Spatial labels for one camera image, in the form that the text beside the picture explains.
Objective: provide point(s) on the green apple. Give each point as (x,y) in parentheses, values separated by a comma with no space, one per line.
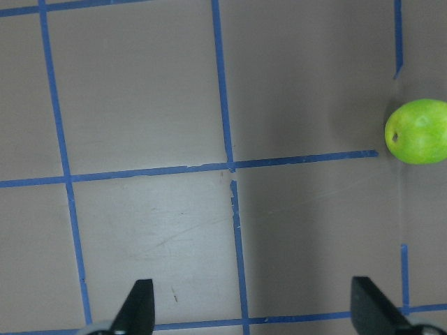
(415,133)

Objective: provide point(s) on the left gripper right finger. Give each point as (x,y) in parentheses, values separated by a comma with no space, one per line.
(372,312)

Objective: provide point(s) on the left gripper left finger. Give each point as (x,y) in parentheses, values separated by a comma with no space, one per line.
(137,313)

